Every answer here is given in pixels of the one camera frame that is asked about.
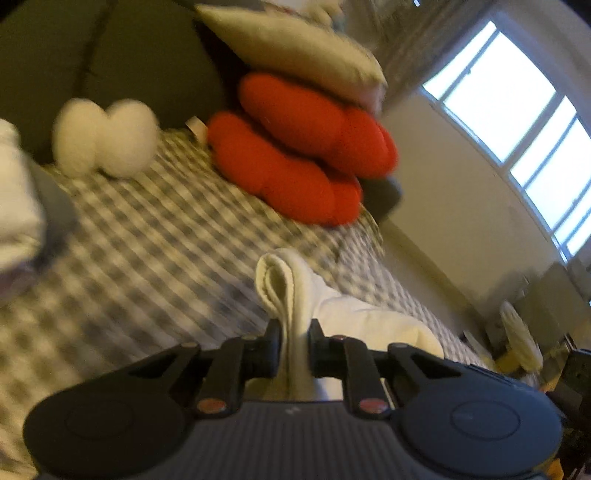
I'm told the red knitted cushion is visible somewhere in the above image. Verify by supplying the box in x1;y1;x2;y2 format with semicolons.
207;112;363;227
239;71;399;178

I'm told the beige chair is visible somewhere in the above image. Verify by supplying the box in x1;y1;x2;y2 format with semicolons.
522;263;591;333

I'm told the cream white garment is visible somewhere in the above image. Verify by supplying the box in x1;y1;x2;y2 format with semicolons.
255;248;445;402

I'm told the white plush toy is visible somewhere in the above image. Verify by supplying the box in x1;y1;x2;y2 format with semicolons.
52;98;160;178

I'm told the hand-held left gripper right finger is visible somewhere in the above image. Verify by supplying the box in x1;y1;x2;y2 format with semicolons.
309;318;455;418

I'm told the patterned curtain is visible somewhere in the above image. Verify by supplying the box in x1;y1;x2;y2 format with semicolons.
342;0;499;107

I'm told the window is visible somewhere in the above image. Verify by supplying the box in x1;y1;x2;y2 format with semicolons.
422;21;591;264

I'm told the folded purple garment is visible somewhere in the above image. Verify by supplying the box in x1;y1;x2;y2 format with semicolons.
0;263;42;305

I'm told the folded white garment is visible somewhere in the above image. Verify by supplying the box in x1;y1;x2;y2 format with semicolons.
0;119;47;278

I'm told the white fan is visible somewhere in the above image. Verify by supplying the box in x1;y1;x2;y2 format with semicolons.
499;300;546;370

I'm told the dark grey sofa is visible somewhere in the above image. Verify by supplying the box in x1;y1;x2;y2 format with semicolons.
0;0;402;222

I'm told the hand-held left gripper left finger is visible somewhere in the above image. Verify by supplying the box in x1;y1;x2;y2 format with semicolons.
124;318;281;418

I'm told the grey white checkered blanket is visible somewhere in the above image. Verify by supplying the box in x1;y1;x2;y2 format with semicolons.
0;129;490;480

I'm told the beige pillow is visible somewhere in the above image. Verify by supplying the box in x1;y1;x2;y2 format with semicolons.
194;4;389;104

